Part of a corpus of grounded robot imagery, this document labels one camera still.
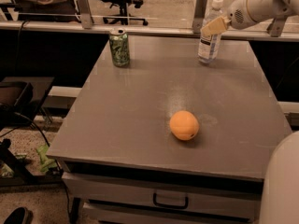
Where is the middle metal bracket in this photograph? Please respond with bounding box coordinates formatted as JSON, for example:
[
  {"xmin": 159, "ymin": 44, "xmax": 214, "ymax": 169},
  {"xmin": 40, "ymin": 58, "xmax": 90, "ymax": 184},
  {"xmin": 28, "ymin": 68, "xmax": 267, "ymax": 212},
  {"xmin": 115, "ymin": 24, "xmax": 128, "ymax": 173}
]
[{"xmin": 192, "ymin": 0, "xmax": 207, "ymax": 34}]

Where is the grey lower drawer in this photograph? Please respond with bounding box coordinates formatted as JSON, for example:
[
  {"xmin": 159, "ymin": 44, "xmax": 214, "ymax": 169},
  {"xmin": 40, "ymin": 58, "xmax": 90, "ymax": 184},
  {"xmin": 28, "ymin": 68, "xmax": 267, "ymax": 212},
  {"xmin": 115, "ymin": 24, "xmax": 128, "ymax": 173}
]
[{"xmin": 83, "ymin": 203, "xmax": 249, "ymax": 224}]

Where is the green crumpled bag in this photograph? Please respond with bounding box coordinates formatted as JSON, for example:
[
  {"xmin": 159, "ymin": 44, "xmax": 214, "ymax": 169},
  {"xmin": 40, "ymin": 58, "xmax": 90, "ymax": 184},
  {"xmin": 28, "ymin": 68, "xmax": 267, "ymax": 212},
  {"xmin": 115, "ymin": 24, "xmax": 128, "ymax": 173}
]
[{"xmin": 36, "ymin": 144, "xmax": 57, "ymax": 173}]

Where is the green soda can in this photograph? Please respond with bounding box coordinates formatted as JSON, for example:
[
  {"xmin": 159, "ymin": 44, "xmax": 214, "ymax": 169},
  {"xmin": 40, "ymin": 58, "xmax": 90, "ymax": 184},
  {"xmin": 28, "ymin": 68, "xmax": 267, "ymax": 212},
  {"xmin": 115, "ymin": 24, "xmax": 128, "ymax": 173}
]
[{"xmin": 109, "ymin": 28, "xmax": 130, "ymax": 67}]

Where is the black shoe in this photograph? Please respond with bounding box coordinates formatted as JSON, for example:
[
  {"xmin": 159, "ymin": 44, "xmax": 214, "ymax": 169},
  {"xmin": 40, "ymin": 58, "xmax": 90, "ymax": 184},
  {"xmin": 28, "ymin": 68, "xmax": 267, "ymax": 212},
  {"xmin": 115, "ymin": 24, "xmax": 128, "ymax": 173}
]
[{"xmin": 4, "ymin": 207, "xmax": 33, "ymax": 224}]

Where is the right metal bracket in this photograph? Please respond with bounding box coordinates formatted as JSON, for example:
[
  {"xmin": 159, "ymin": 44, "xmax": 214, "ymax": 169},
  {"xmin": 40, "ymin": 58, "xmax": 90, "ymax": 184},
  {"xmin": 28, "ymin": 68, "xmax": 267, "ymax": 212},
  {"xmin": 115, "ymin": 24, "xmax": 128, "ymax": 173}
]
[{"xmin": 266, "ymin": 16, "xmax": 287, "ymax": 37}]

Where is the grey drawer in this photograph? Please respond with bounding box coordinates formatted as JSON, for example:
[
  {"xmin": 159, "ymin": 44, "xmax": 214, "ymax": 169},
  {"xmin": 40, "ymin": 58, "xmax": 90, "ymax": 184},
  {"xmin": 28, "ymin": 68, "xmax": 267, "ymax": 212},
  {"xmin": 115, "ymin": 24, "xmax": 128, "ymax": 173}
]
[
  {"xmin": 83, "ymin": 203, "xmax": 249, "ymax": 224},
  {"xmin": 63, "ymin": 173, "xmax": 260, "ymax": 222}
]

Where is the left metal bracket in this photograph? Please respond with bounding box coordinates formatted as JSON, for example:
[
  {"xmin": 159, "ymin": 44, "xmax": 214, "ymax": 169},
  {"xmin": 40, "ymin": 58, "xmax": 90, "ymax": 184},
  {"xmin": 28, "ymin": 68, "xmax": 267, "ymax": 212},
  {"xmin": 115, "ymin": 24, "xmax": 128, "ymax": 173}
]
[{"xmin": 77, "ymin": 0, "xmax": 93, "ymax": 29}]

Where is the orange fruit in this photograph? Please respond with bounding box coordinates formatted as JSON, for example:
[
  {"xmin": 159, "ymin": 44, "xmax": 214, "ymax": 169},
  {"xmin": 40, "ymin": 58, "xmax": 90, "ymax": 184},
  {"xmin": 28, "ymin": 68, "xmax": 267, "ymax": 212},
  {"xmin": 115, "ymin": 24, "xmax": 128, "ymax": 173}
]
[{"xmin": 169, "ymin": 110, "xmax": 199, "ymax": 141}]

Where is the seated person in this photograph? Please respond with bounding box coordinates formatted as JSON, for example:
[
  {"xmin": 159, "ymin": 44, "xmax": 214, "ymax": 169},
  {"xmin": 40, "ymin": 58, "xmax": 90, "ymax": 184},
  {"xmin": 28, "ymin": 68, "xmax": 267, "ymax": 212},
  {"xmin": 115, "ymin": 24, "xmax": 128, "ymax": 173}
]
[{"xmin": 18, "ymin": 0, "xmax": 78, "ymax": 22}]

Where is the grey upper drawer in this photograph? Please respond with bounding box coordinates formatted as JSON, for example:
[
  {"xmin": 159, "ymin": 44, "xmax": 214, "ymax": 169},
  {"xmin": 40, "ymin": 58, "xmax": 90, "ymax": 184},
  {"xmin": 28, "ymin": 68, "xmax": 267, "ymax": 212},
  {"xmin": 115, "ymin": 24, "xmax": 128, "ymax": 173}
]
[{"xmin": 63, "ymin": 173, "xmax": 260, "ymax": 222}]

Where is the black cable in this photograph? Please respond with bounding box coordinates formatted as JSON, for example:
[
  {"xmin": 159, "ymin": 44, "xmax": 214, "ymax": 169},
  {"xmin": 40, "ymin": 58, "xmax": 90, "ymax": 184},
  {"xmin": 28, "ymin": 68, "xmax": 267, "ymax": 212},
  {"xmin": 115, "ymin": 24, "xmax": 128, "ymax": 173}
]
[{"xmin": 0, "ymin": 103, "xmax": 52, "ymax": 147}]

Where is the metal bracket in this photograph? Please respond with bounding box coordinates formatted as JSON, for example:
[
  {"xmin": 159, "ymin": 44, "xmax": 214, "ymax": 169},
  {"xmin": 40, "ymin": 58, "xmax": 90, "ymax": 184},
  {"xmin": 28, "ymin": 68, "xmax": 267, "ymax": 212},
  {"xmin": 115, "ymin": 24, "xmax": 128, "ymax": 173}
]
[
  {"xmin": 266, "ymin": 16, "xmax": 287, "ymax": 37},
  {"xmin": 77, "ymin": 0, "xmax": 93, "ymax": 29},
  {"xmin": 192, "ymin": 0, "xmax": 207, "ymax": 34}
]

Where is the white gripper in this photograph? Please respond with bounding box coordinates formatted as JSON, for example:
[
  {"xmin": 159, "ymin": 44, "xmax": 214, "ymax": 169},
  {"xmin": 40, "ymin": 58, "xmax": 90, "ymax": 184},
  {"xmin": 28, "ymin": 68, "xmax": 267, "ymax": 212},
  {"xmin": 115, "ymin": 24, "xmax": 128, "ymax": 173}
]
[{"xmin": 201, "ymin": 0, "xmax": 257, "ymax": 36}]

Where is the black drawer handle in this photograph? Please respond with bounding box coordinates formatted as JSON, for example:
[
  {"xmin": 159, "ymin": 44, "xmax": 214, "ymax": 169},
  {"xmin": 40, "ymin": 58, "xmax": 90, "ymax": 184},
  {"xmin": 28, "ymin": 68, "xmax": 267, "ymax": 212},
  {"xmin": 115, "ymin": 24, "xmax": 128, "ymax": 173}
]
[{"xmin": 152, "ymin": 193, "xmax": 189, "ymax": 210}]

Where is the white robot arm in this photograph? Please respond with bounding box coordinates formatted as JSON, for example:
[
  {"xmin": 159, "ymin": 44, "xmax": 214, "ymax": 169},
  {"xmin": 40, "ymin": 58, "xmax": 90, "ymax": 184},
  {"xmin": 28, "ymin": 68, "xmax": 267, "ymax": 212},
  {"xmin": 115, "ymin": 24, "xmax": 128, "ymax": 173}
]
[{"xmin": 201, "ymin": 0, "xmax": 299, "ymax": 224}]

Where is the clear plastic water bottle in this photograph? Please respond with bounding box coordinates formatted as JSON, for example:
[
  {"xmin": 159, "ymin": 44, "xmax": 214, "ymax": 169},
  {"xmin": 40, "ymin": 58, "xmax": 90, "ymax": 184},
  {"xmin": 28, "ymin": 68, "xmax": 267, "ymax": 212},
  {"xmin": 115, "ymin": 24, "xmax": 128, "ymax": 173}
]
[{"xmin": 198, "ymin": 0, "xmax": 223, "ymax": 63}]

